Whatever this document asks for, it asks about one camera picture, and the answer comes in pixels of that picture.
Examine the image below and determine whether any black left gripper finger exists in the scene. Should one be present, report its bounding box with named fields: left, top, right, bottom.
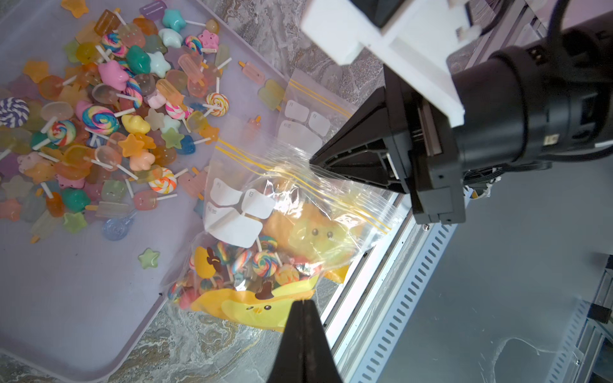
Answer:
left=268, top=300, right=342, bottom=383

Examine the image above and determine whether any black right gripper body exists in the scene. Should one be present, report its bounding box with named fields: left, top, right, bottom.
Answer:
left=384, top=64, right=522, bottom=224

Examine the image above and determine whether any ziploc candy bag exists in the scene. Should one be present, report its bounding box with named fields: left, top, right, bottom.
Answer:
left=277, top=70, right=358, bottom=155
left=169, top=116, right=402, bottom=332

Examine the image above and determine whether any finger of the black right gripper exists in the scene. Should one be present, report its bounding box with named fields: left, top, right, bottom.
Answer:
left=325, top=162, right=407, bottom=193
left=310, top=87, right=390, bottom=169

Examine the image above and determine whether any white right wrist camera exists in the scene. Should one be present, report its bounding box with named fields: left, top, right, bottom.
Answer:
left=300, top=1, right=483, bottom=127

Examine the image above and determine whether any pile of colourful candies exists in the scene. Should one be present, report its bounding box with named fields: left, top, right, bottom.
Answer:
left=0, top=0, right=267, bottom=270

